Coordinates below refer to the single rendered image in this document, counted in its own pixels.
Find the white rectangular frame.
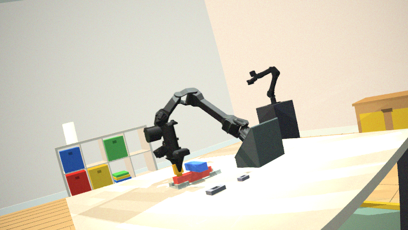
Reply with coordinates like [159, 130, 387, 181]
[206, 184, 226, 196]

